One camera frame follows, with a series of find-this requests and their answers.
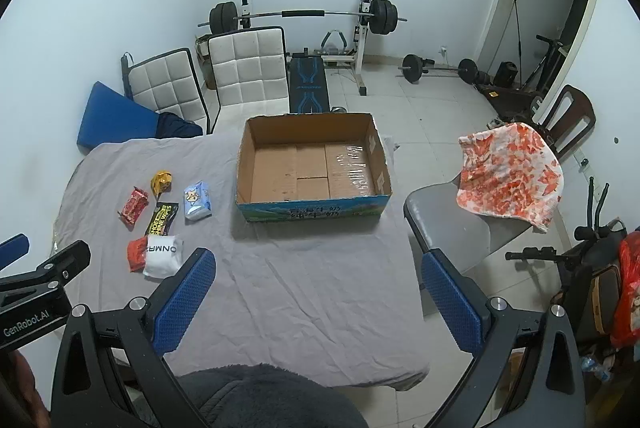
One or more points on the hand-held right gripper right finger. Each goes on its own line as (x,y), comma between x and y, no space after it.
(450,303)

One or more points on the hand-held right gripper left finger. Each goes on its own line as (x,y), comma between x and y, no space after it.
(185,293)

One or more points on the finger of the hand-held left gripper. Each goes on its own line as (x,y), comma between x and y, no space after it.
(12,250)
(62,260)

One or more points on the white soft pouch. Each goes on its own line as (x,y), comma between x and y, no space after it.
(162,255)

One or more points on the orange snack packet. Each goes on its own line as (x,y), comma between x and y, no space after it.
(136,255)

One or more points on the black snack packet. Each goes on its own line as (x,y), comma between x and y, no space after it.
(161,219)

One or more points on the red snack packet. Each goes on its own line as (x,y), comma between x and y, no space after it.
(134,205)

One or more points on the light blue snack packet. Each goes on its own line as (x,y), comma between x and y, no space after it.
(197,202)

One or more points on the yellow snack packet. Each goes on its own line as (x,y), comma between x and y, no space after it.
(162,184)

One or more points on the person's left forearm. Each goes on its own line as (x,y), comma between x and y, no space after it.
(17,388)

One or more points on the grey chair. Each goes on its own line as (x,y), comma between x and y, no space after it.
(445,223)

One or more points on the person's dark fleece clothing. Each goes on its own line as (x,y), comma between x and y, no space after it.
(270,398)

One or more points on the orange and white printed cloth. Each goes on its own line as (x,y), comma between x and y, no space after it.
(510,178)

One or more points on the black scooter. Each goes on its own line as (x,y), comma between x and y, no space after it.
(595,268)

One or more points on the blue foam mat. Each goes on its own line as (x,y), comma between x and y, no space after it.
(117,120)

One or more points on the plastic water bottle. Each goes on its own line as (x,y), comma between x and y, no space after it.
(595,368)

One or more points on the dark blue bag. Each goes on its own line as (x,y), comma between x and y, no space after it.
(175,126)

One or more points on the red plastic bag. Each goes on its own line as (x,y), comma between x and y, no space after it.
(627,298)

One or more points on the white shoes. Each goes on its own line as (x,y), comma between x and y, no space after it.
(495,122)

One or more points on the black pole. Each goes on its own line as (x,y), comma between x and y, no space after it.
(125,75)

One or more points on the white padded chair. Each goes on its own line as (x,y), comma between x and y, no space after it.
(165,87)
(247,67)

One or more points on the brown wooden chair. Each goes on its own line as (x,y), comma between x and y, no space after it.
(575,112)

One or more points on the black speaker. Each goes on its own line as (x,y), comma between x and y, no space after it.
(506,75)

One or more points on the small cardboard box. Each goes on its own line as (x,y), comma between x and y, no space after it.
(204,57)

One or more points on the short barbell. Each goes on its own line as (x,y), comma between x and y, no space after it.
(415,67)

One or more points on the black and blue weight bench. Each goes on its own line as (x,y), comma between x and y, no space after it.
(307,82)

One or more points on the folded kick scooter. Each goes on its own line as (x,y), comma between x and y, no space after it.
(547,62)

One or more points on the white barbell rack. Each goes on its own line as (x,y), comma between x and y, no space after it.
(361,57)

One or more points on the long barbell with black plates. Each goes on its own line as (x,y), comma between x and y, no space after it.
(300,13)

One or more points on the white door frame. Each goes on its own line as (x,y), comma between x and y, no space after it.
(500,7)

